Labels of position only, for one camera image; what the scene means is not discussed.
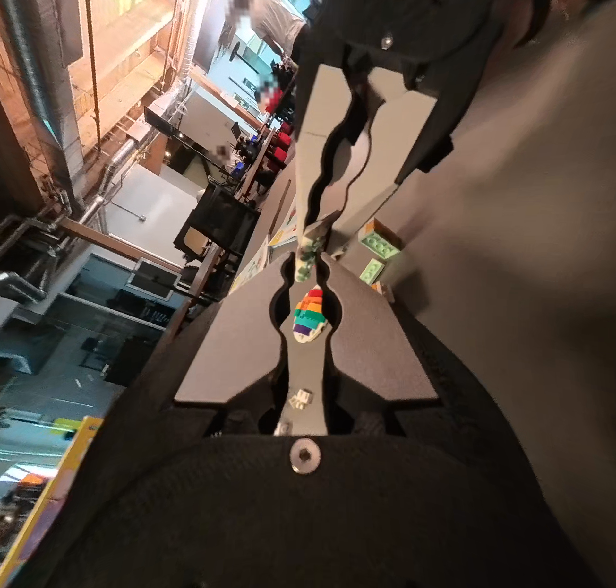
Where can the white green lego piece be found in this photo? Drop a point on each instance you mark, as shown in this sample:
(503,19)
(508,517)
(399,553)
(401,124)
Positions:
(307,260)

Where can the silver ventilation duct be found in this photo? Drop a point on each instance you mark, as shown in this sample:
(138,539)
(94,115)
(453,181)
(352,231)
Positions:
(43,92)

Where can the long mint lego plate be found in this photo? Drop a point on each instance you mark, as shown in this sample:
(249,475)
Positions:
(371,271)

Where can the black monitor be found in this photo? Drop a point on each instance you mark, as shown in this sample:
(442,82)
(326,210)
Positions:
(226,217)

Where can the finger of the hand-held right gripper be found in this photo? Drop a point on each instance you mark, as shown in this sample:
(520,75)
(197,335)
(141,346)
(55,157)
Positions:
(317,130)
(385,154)

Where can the black wall screen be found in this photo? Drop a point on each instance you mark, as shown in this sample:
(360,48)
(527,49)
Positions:
(156,121)

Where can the rainbow lego disc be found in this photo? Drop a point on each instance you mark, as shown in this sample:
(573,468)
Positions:
(308,316)

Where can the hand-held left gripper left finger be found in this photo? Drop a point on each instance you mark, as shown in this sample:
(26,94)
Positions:
(226,352)

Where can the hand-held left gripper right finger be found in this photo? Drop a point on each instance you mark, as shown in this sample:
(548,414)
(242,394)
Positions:
(380,352)

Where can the row of red chairs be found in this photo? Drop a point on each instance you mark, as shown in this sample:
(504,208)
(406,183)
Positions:
(279,140)

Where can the lego instruction booklet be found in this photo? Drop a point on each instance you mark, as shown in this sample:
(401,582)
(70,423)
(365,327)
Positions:
(250,270)
(284,234)

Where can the short mint lego plate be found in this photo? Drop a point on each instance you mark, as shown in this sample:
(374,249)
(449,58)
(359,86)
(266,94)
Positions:
(380,245)

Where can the yellow lego box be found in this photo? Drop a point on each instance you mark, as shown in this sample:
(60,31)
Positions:
(43,501)

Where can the orange white lego brick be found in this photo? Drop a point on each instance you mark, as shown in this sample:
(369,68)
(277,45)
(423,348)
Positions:
(385,293)

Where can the framed wall display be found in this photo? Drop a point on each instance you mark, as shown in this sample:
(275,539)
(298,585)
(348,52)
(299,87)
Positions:
(154,280)

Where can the small white lego piece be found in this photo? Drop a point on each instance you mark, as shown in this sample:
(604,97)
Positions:
(301,398)
(284,426)

